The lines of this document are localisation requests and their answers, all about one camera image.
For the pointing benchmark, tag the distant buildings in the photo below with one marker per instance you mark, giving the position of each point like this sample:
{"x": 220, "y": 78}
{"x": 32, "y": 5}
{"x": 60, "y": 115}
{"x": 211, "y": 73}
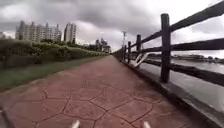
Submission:
{"x": 102, "y": 45}

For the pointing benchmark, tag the red stamped stone path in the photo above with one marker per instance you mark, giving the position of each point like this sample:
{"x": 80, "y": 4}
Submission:
{"x": 100, "y": 86}

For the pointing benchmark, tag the pole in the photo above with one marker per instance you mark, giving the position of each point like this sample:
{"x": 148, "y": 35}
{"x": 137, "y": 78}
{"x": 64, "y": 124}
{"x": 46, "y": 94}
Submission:
{"x": 124, "y": 38}

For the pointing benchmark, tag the white slanted bar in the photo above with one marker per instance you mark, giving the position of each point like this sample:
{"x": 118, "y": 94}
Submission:
{"x": 141, "y": 59}

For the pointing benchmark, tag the pale tall tower building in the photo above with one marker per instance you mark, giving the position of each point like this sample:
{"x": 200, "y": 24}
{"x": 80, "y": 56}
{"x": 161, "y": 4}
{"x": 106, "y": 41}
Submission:
{"x": 70, "y": 32}

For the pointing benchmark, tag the dark wooden fence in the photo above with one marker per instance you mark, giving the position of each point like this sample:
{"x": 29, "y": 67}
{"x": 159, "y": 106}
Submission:
{"x": 165, "y": 46}

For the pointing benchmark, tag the grey concrete kerb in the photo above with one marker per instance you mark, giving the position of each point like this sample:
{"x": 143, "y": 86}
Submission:
{"x": 173, "y": 91}

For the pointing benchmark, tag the robot's own part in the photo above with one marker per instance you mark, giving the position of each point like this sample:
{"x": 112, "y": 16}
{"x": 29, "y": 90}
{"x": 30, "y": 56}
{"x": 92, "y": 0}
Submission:
{"x": 76, "y": 124}
{"x": 146, "y": 125}

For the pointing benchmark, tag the green hedge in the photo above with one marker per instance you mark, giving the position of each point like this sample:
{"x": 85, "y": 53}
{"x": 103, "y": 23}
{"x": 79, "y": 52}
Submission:
{"x": 40, "y": 51}

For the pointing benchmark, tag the pale wide apartment block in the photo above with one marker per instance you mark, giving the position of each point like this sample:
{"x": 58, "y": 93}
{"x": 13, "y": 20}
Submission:
{"x": 36, "y": 33}

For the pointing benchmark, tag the grass strip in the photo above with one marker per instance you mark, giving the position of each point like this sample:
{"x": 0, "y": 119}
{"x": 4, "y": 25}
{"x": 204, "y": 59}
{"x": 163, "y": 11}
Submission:
{"x": 30, "y": 73}

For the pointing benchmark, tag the far river bank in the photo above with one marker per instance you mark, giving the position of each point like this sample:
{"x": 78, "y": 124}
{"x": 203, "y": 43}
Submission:
{"x": 195, "y": 57}

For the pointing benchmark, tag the grey river water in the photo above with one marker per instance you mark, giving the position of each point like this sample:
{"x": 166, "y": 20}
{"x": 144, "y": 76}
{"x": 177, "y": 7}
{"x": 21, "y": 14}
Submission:
{"x": 203, "y": 88}

